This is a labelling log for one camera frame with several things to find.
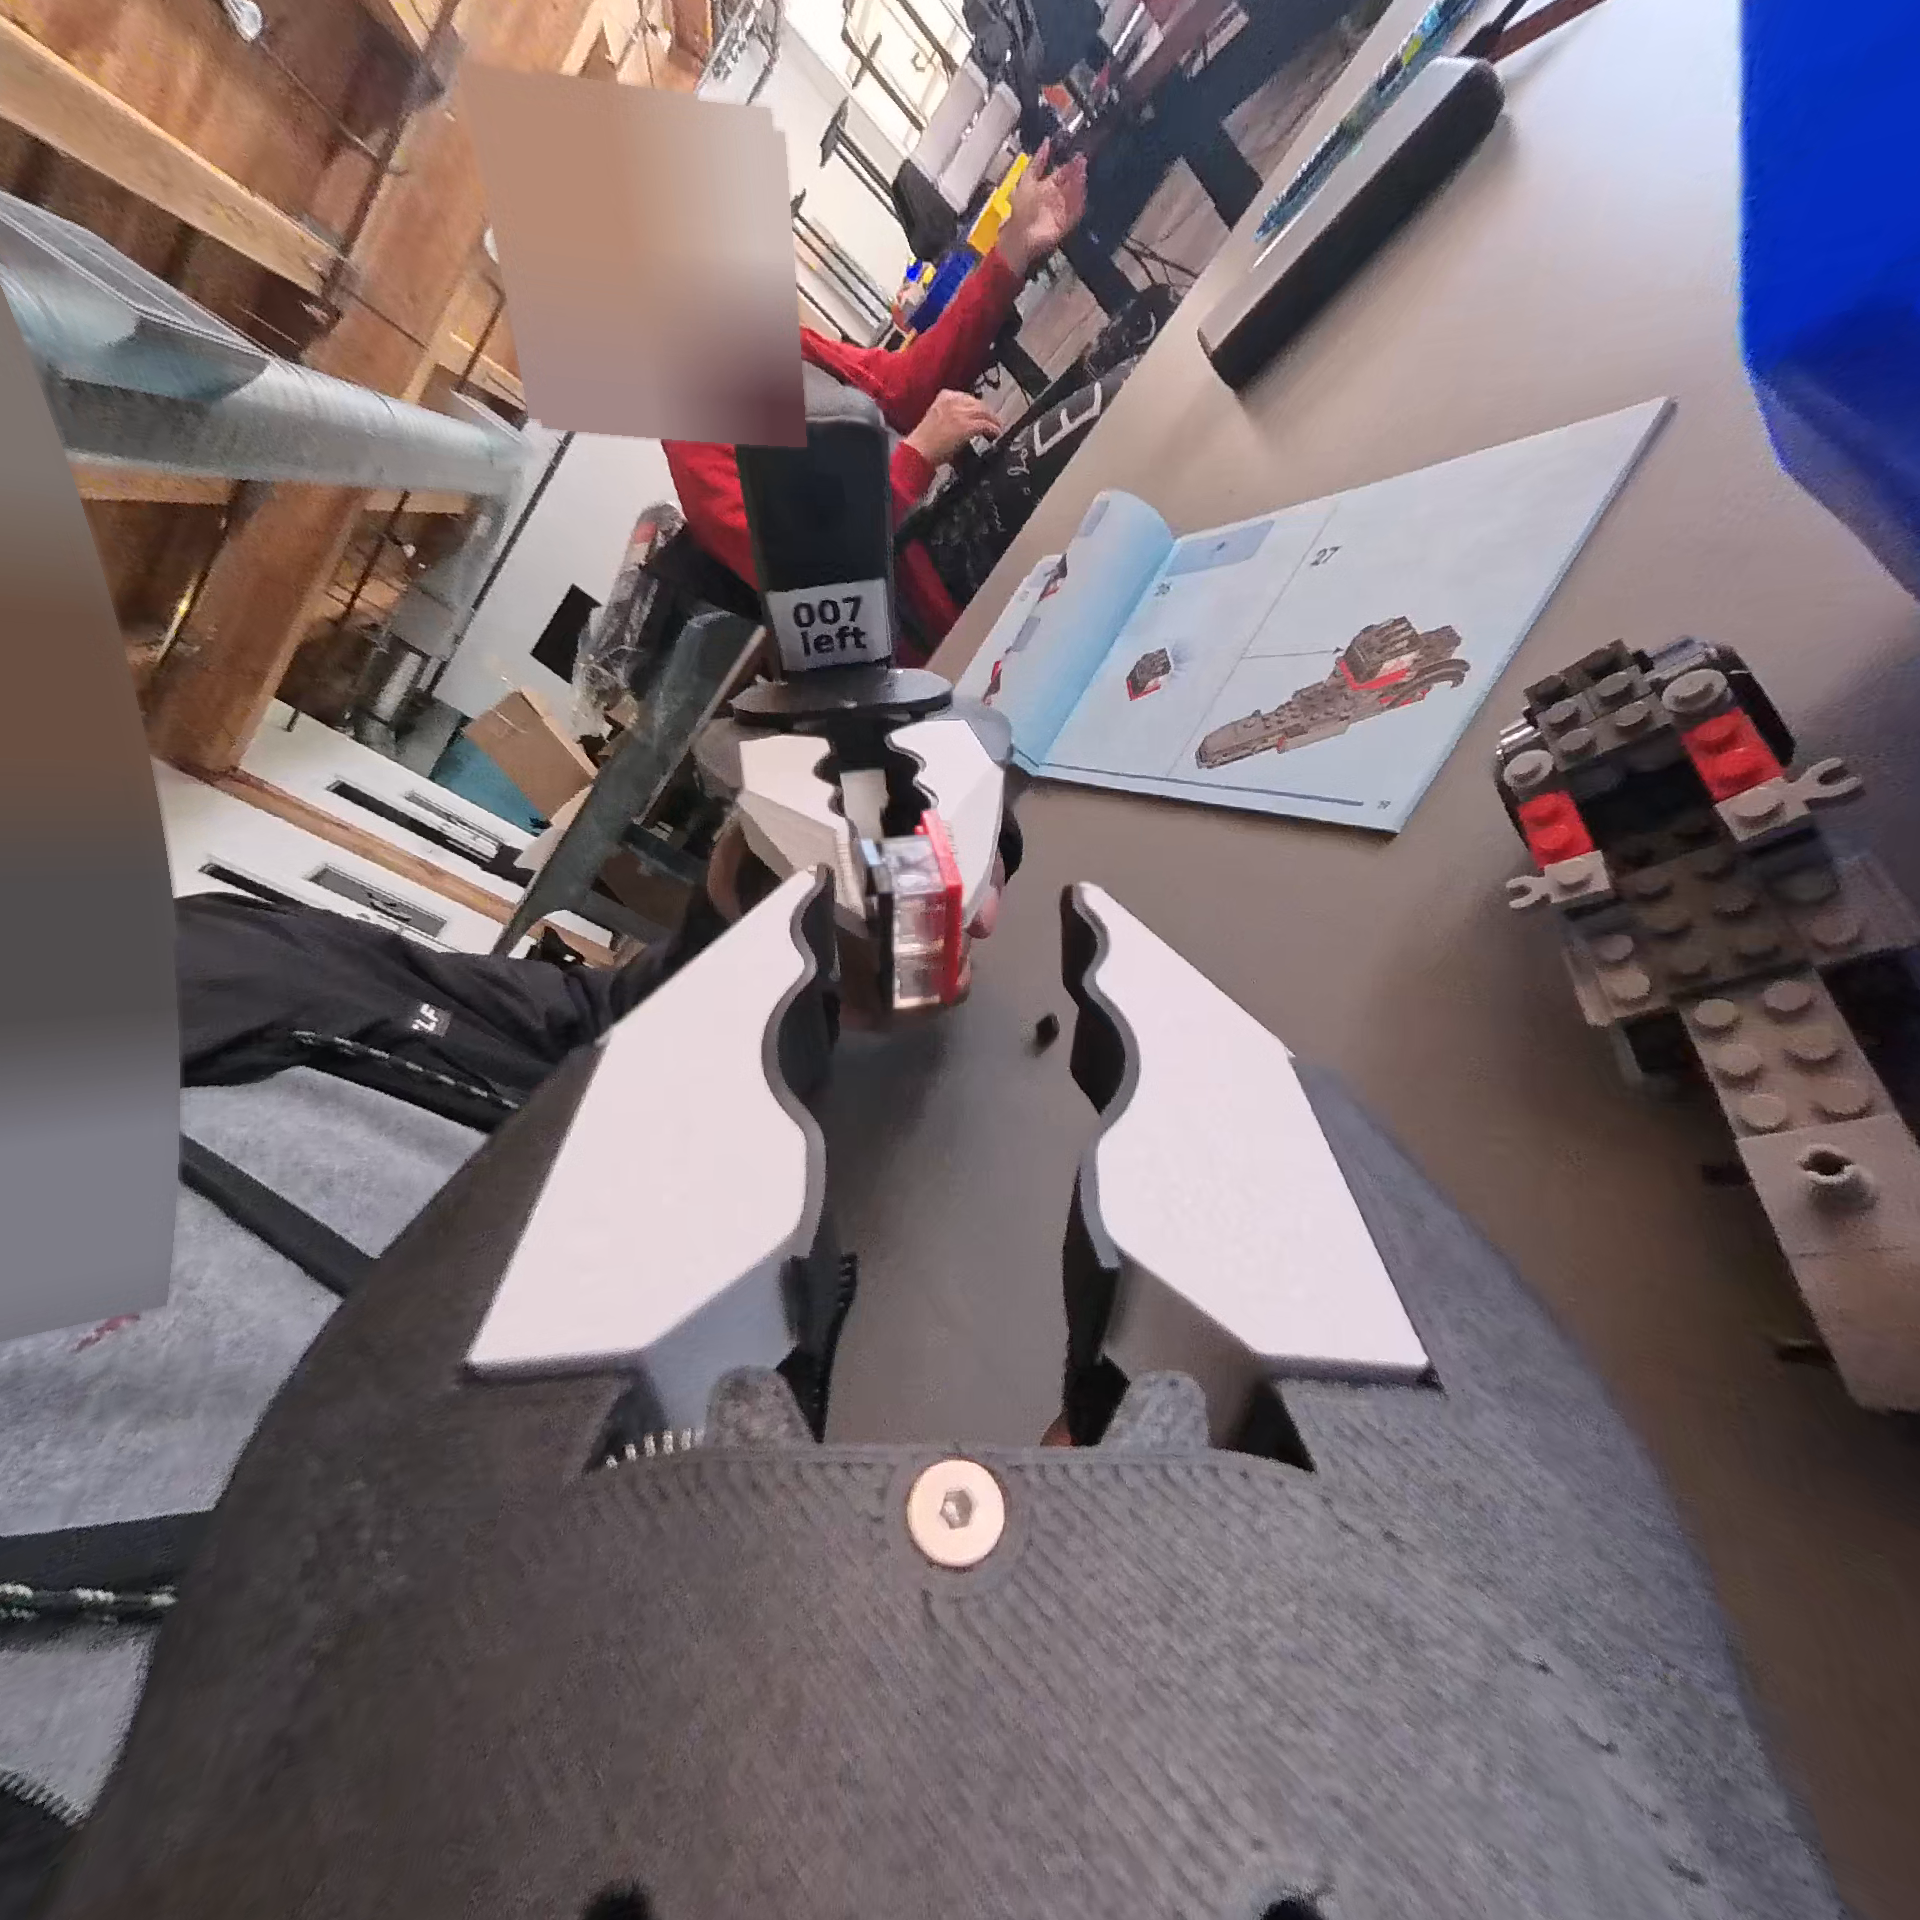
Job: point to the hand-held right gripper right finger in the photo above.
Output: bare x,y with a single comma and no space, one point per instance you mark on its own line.
1244,1214

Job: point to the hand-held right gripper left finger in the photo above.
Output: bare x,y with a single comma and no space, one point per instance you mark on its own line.
662,1201

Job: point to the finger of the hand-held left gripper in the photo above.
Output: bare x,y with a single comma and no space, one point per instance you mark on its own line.
968,797
797,811

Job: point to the red and clear brick assembly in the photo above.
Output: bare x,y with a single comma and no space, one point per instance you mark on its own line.
918,915

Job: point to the person's left forearm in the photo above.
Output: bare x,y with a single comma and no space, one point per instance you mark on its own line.
421,990

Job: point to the grey desk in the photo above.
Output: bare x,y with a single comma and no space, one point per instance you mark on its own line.
1500,451

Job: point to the person's left hand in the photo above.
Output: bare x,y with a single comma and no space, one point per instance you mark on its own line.
986,912

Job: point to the dark green table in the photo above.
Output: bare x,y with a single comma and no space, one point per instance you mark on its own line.
646,780

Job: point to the black patterned bag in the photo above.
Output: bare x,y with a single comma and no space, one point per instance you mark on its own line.
1005,481

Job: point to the cardboard box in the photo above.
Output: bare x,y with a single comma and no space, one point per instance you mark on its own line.
534,751

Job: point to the black monitor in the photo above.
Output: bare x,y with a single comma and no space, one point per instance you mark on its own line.
567,630

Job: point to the yellow storage bin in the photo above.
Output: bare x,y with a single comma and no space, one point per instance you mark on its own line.
997,201

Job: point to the light blue instruction booklet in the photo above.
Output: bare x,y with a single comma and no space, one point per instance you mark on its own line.
1350,600

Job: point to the partly built brick model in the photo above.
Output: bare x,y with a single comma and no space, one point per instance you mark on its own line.
1694,902

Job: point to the black power bank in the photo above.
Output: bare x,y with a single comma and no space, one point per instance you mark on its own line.
1350,211

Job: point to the person's clothed torso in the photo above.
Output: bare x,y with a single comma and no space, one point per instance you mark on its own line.
90,1424

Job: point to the blue patterned pen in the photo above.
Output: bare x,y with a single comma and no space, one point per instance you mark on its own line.
1350,119

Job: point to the blue plastic storage bin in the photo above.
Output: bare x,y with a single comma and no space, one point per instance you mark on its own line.
1829,225

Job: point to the silver ventilation duct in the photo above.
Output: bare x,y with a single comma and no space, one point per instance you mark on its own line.
271,413

